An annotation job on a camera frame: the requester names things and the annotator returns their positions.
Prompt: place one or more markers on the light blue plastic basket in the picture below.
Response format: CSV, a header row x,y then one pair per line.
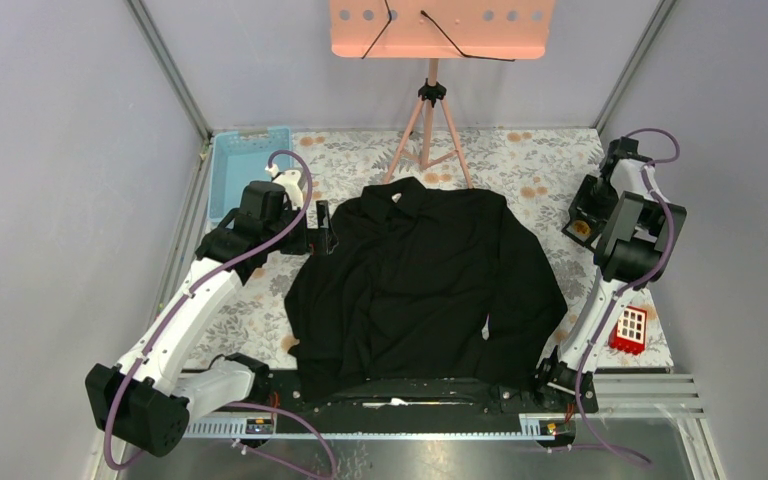
x,y
239,157

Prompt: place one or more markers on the black shirt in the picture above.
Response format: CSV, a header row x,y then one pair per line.
x,y
423,283

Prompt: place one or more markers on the floral table mat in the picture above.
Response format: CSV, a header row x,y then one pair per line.
x,y
538,171

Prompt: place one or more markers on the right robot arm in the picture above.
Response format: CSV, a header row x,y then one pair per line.
x,y
625,220

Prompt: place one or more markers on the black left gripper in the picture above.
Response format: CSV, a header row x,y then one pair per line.
x,y
327,239

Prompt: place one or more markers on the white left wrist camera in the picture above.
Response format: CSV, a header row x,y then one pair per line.
x,y
293,180

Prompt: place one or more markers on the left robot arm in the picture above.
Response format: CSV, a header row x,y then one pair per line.
x,y
143,399

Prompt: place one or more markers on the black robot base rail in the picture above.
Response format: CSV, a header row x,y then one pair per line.
x,y
403,409

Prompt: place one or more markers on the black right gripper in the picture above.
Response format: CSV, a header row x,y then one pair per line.
x,y
588,184

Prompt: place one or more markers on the pink music stand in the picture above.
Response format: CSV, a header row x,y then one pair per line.
x,y
494,30

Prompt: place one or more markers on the black brooch display tray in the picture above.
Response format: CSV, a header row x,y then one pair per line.
x,y
588,217

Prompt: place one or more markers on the red white grid box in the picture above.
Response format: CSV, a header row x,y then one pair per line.
x,y
630,332

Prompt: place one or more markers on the aluminium frame rail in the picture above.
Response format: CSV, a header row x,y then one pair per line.
x,y
168,66

